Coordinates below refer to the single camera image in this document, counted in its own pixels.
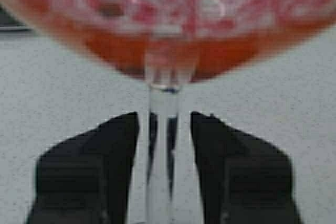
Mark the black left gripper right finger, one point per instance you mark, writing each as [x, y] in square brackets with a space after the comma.
[243, 178]

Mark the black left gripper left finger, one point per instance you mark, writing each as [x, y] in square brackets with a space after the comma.
[86, 178]

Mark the wine glass with red drink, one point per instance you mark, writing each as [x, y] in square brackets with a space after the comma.
[169, 43]

